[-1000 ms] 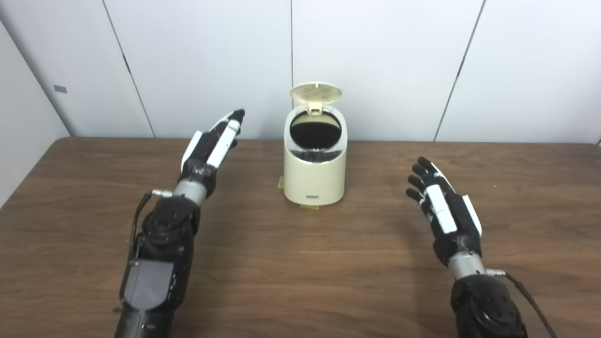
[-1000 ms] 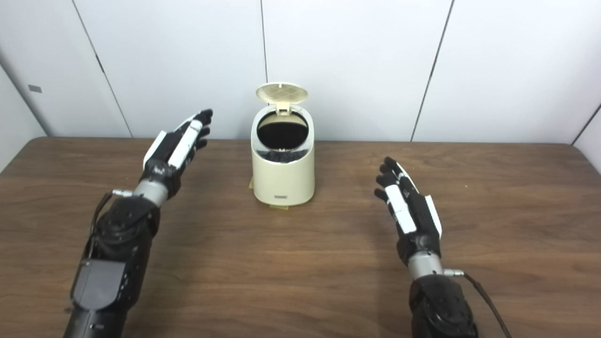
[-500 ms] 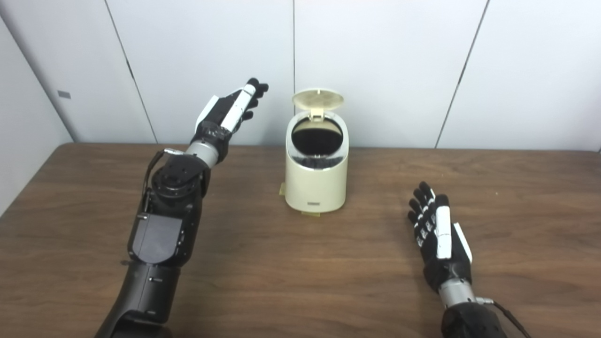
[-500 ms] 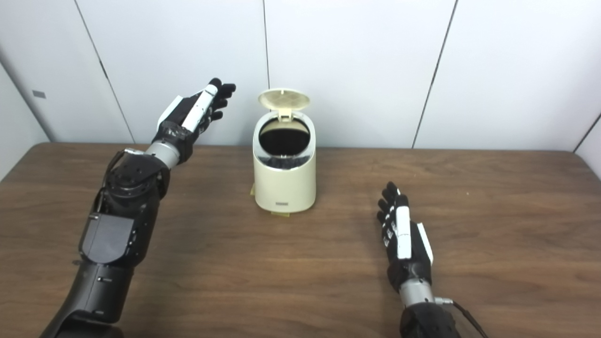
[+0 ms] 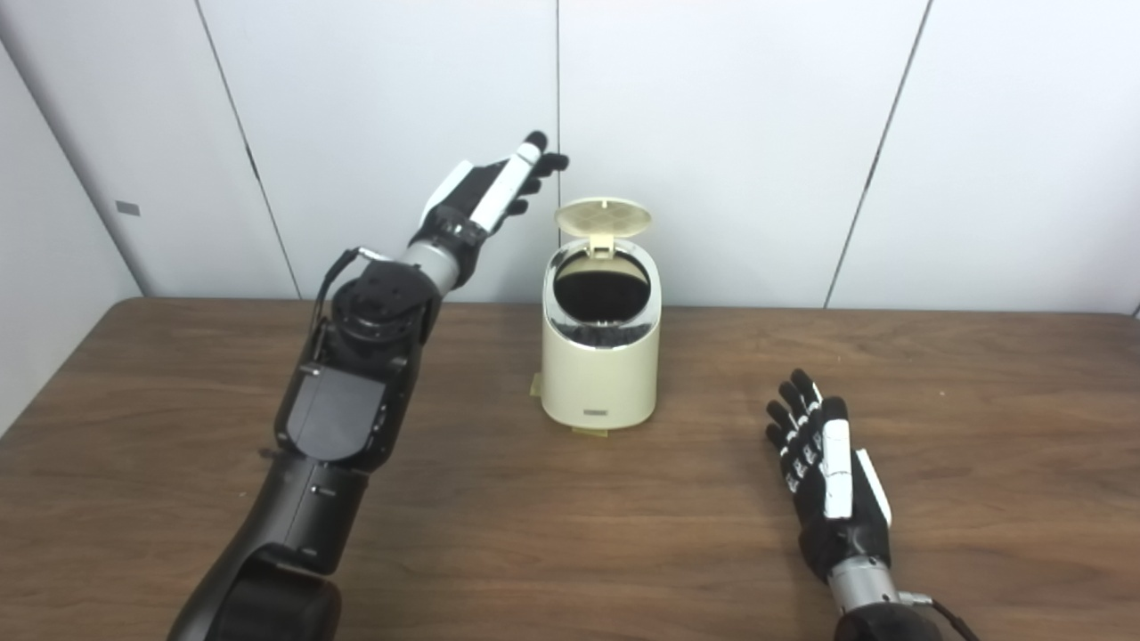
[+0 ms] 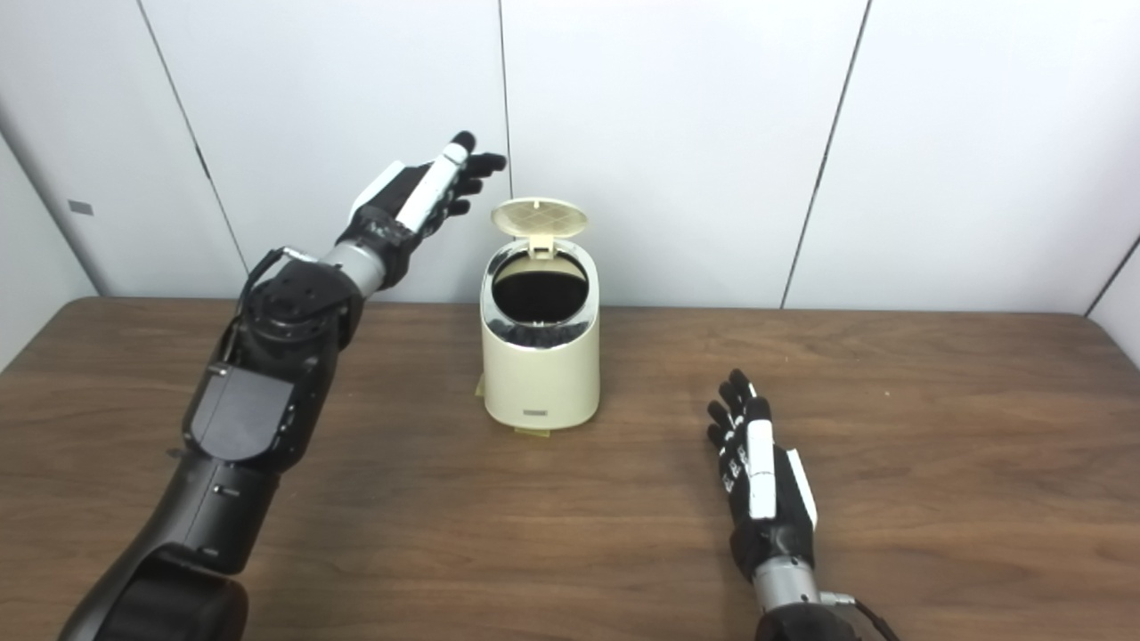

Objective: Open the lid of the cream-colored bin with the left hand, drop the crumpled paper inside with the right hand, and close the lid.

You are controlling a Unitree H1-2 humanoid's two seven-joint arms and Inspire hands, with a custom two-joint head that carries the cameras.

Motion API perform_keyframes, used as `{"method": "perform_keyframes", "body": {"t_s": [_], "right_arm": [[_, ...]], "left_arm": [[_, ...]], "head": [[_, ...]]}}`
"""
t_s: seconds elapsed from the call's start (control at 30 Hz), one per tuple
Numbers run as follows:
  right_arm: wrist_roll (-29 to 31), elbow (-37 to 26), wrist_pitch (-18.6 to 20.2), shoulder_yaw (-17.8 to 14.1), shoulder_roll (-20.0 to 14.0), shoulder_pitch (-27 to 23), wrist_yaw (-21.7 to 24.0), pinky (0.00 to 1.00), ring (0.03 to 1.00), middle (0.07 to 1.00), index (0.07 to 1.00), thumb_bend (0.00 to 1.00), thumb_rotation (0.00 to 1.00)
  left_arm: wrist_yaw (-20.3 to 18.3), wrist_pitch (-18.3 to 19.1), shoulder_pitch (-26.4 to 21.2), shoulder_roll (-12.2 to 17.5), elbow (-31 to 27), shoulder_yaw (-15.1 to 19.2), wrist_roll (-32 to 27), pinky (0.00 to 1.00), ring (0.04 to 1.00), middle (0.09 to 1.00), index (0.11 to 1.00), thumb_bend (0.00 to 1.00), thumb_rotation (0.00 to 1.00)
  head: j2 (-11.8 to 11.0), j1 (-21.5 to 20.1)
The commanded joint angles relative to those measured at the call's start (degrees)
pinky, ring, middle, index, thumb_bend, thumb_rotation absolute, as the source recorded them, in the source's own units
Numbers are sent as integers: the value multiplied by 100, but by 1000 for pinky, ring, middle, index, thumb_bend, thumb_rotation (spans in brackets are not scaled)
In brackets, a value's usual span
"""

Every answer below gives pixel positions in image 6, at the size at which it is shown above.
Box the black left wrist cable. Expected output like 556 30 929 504
235 247 318 314

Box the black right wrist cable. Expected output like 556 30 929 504
819 589 901 641

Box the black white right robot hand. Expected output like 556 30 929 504
706 369 819 585

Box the cream-colored desktop bin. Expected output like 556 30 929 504
479 198 602 434

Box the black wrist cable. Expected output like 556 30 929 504
819 589 901 641
235 247 318 314

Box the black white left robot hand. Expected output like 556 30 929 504
337 132 508 291

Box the round cream bin lid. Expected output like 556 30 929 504
492 198 590 260

